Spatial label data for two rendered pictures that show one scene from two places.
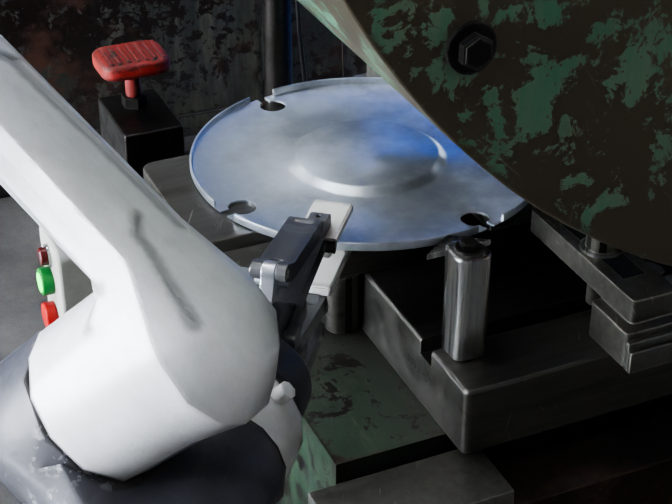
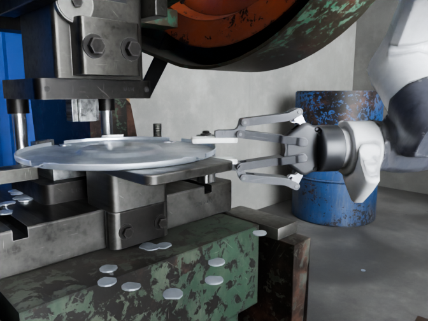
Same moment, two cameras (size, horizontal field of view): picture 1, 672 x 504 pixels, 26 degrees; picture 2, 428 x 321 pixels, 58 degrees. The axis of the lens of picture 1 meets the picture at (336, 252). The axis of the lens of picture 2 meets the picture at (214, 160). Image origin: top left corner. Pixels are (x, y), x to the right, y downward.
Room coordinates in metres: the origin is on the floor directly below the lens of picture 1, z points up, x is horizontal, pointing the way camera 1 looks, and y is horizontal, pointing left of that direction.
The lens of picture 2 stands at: (1.13, 0.57, 0.87)
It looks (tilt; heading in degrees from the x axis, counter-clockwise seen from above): 10 degrees down; 249
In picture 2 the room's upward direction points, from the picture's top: straight up
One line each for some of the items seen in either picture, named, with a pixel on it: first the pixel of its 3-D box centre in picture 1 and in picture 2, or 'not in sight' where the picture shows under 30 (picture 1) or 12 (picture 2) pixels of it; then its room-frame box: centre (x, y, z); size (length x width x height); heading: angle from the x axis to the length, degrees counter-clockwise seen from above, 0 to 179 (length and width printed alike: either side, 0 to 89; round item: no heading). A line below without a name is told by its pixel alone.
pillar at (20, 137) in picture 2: not in sight; (20, 130); (1.21, -0.17, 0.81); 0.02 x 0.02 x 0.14
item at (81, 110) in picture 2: not in sight; (83, 109); (1.10, -0.13, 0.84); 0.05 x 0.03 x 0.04; 24
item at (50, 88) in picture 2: not in sight; (79, 97); (1.11, -0.15, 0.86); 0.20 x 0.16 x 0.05; 24
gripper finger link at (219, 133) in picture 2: (312, 224); (230, 127); (0.89, 0.02, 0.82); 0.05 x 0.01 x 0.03; 166
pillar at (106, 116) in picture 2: not in sight; (106, 125); (1.06, -0.23, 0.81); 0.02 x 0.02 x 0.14
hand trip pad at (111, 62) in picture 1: (133, 87); not in sight; (1.32, 0.20, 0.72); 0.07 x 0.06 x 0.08; 114
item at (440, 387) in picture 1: (494, 238); (86, 202); (1.11, -0.14, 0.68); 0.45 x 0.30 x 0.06; 24
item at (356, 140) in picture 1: (366, 155); (120, 149); (1.06, -0.03, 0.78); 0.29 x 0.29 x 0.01
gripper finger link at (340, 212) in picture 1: (322, 227); (213, 139); (0.92, 0.01, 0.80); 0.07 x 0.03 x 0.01; 166
